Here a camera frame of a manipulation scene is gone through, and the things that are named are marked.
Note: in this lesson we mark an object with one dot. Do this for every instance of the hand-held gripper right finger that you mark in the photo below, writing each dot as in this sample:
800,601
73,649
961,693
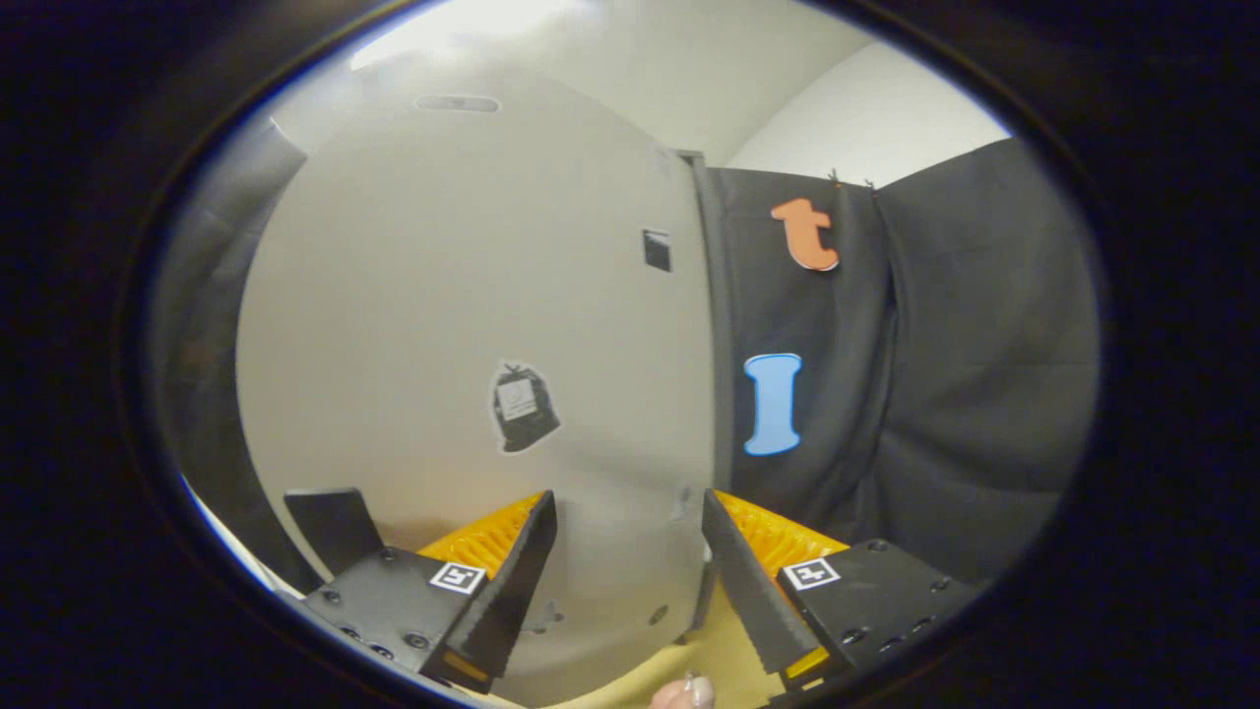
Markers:
748,581

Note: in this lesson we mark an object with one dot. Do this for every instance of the white shoe cabinet door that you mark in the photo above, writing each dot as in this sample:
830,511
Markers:
443,276

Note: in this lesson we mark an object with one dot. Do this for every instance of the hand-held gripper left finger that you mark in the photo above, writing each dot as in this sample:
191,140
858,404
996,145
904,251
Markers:
512,591

